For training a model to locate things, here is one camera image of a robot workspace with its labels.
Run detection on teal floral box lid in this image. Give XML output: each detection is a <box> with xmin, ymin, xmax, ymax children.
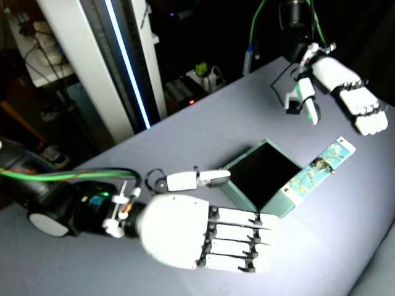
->
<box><xmin>281</xmin><ymin>136</ymin><xmax>357</xmax><ymax>207</ymax></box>

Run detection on white power strip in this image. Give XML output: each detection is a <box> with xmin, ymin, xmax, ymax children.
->
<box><xmin>185</xmin><ymin>63</ymin><xmax>228</xmax><ymax>93</ymax></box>

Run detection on white shelf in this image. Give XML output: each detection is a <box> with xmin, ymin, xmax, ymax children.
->
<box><xmin>6</xmin><ymin>9</ymin><xmax>77</xmax><ymax>89</ymax></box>

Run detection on teal floral box base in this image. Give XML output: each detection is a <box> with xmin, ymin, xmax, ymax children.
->
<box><xmin>219</xmin><ymin>138</ymin><xmax>305</xmax><ymax>220</ymax></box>

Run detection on white lumpy object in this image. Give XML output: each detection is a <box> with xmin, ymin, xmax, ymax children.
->
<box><xmin>32</xmin><ymin>20</ymin><xmax>65</xmax><ymax>66</ymax></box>

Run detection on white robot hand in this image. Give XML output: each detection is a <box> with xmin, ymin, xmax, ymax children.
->
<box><xmin>294</xmin><ymin>57</ymin><xmax>389</xmax><ymax>137</ymax></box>
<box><xmin>138</xmin><ymin>166</ymin><xmax>281</xmax><ymax>274</ymax></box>

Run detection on white column blue light strip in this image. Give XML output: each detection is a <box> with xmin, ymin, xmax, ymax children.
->
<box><xmin>35</xmin><ymin>0</ymin><xmax>169</xmax><ymax>144</ymax></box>

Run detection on white dark sneaker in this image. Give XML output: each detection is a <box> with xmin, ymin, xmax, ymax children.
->
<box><xmin>41</xmin><ymin>144</ymin><xmax>71</xmax><ymax>170</ymax></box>

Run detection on grey table cloth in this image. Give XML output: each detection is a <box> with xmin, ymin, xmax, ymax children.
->
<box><xmin>0</xmin><ymin>55</ymin><xmax>395</xmax><ymax>296</ymax></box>

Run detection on black wrist camera white bracket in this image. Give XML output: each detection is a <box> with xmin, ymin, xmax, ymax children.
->
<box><xmin>283</xmin><ymin>91</ymin><xmax>302</xmax><ymax>115</ymax></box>

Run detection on green cable with white plug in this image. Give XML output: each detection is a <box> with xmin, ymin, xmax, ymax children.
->
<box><xmin>242</xmin><ymin>0</ymin><xmax>268</xmax><ymax>76</ymax></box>

